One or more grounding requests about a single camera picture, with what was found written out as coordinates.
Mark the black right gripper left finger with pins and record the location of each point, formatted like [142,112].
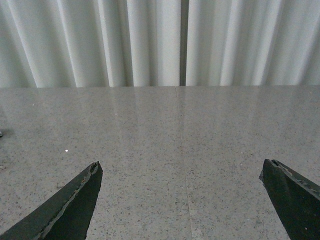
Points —
[64,216]

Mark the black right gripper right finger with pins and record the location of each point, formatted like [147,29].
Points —
[295,199]

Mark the white pleated curtain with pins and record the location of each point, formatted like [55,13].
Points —
[122,43]

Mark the grey vertical metal post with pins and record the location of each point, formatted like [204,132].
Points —
[184,15]

